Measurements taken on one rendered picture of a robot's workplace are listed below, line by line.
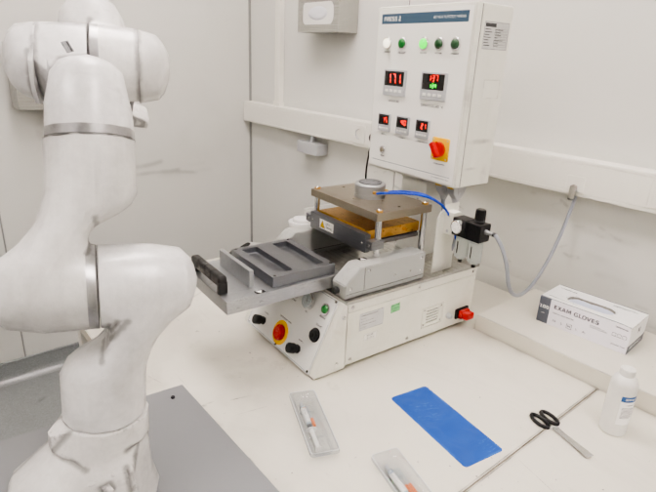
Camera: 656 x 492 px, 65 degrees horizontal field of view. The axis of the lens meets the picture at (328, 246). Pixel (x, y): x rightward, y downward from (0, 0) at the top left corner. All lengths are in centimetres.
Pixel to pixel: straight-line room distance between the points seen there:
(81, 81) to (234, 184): 217
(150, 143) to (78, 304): 196
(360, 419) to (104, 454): 52
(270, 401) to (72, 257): 59
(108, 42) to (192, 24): 187
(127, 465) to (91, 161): 42
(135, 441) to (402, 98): 102
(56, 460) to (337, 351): 62
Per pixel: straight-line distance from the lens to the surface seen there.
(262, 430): 108
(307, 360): 123
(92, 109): 71
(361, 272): 117
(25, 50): 82
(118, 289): 70
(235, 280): 116
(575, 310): 147
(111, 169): 71
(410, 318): 134
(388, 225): 127
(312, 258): 123
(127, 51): 82
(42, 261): 71
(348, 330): 120
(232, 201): 287
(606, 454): 119
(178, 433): 102
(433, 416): 115
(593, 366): 137
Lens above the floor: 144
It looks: 20 degrees down
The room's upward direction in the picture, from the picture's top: 3 degrees clockwise
